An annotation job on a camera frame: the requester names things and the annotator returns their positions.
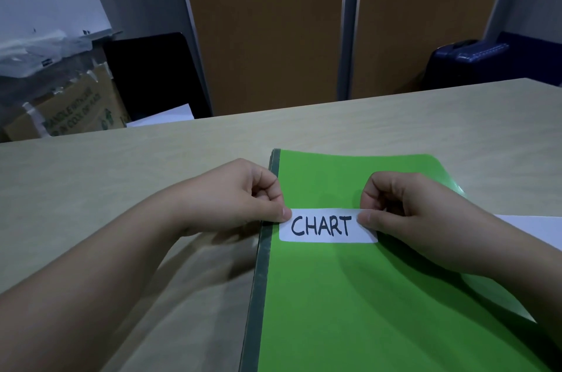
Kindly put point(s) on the person's right hand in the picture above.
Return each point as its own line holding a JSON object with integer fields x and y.
{"x": 432, "y": 222}

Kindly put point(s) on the person's left hand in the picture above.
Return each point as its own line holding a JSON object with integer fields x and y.
{"x": 221, "y": 198}

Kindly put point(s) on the person's right thumb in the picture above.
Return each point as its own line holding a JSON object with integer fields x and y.
{"x": 373, "y": 223}

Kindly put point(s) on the person's left thumb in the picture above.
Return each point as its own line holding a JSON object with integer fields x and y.
{"x": 270, "y": 213}

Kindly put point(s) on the white paper label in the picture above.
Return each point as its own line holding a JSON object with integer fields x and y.
{"x": 322, "y": 227}

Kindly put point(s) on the person's right forearm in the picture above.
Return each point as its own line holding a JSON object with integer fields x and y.
{"x": 522, "y": 271}

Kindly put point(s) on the person's left forearm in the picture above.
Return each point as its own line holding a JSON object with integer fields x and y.
{"x": 83, "y": 279}

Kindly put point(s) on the green plastic folder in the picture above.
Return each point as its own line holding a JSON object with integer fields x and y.
{"x": 351, "y": 306}

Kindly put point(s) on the white paper sheet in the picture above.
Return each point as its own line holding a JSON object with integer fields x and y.
{"x": 538, "y": 229}
{"x": 162, "y": 116}

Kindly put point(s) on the black chair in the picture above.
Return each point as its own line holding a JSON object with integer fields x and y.
{"x": 151, "y": 73}

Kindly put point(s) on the dark blue suitcase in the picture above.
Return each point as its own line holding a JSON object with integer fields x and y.
{"x": 465, "y": 62}

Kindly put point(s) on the brown cabinet door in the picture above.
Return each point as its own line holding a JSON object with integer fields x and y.
{"x": 268, "y": 25}
{"x": 426, "y": 12}

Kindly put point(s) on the brown cardboard box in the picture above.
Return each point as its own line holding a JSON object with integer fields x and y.
{"x": 70, "y": 108}

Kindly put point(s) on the dark blue bag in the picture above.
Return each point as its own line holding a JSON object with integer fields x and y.
{"x": 533, "y": 56}

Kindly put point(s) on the clear plastic bags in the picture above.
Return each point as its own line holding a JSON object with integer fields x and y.
{"x": 35, "y": 53}

